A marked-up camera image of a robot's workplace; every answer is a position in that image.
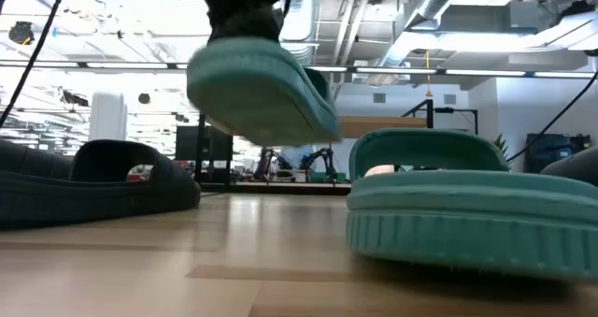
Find ceiling light strip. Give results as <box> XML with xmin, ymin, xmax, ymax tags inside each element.
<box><xmin>0</xmin><ymin>60</ymin><xmax>598</xmax><ymax>79</ymax></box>

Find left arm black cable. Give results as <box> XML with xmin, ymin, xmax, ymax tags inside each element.
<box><xmin>0</xmin><ymin>0</ymin><xmax>72</xmax><ymax>129</ymax></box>

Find yellow hanging cord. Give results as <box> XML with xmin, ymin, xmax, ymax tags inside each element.
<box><xmin>423</xmin><ymin>50</ymin><xmax>434</xmax><ymax>98</ymax></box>

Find white building column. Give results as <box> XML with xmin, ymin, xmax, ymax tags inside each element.
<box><xmin>88</xmin><ymin>92</ymin><xmax>128</xmax><ymax>143</ymax></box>

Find teal rubber slide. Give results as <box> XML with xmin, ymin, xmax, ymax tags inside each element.
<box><xmin>345</xmin><ymin>128</ymin><xmax>598</xmax><ymax>281</ymax></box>
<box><xmin>185</xmin><ymin>36</ymin><xmax>342</xmax><ymax>148</ymax></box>

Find black ceiling camera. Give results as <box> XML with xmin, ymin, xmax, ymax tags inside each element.
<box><xmin>7</xmin><ymin>21</ymin><xmax>36</xmax><ymax>46</ymax></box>

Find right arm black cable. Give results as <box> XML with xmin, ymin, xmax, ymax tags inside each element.
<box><xmin>506</xmin><ymin>68</ymin><xmax>598</xmax><ymax>165</ymax></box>

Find black background monitor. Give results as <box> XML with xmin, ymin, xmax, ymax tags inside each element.
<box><xmin>175</xmin><ymin>124</ymin><xmax>234</xmax><ymax>162</ymax></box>

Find black equipment cabinet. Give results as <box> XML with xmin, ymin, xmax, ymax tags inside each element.
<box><xmin>525</xmin><ymin>132</ymin><xmax>592</xmax><ymax>174</ymax></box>

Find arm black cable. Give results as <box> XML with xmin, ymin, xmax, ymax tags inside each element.
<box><xmin>0</xmin><ymin>0</ymin><xmax>72</xmax><ymax>129</ymax></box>
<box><xmin>506</xmin><ymin>68</ymin><xmax>598</xmax><ymax>165</ymax></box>

